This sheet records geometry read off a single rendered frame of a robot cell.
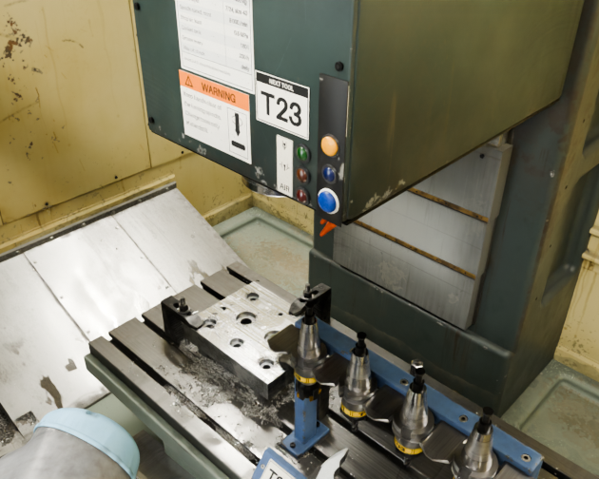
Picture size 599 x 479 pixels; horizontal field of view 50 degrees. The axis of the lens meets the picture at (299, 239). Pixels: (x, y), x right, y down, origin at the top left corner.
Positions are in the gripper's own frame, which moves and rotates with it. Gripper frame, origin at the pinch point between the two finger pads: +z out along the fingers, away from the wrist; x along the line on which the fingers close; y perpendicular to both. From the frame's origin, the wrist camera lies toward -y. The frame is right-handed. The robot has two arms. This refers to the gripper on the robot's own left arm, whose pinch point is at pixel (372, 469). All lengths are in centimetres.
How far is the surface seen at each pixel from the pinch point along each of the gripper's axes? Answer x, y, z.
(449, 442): 6.2, -1.7, 10.6
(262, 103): -27, -48, 6
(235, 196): -145, 53, 97
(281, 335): -28.6, -1.8, 10.0
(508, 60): -11, -47, 45
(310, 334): -20.8, -7.7, 9.2
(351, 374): -11.1, -5.6, 8.3
